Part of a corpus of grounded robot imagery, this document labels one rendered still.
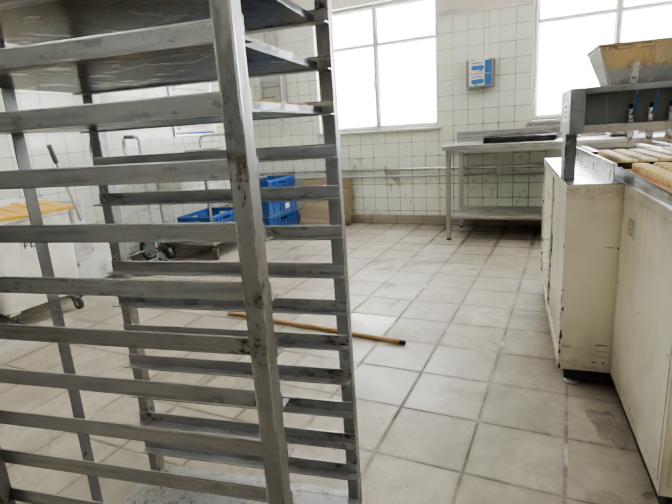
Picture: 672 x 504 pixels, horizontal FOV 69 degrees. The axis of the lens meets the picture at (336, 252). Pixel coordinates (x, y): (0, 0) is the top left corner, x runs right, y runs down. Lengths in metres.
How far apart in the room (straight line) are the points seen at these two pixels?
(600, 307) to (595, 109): 0.75
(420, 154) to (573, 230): 3.58
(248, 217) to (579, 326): 1.70
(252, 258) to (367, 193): 5.06
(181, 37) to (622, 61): 1.65
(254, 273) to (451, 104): 4.79
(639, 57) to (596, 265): 0.75
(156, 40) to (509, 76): 4.72
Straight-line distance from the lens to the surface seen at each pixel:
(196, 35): 0.73
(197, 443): 0.92
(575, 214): 2.05
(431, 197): 5.49
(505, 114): 5.30
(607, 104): 2.11
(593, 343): 2.21
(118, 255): 1.41
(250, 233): 0.68
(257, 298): 0.70
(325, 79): 1.10
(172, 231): 0.77
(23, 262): 3.57
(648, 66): 2.11
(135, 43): 0.78
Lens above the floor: 1.10
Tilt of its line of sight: 14 degrees down
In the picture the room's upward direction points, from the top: 4 degrees counter-clockwise
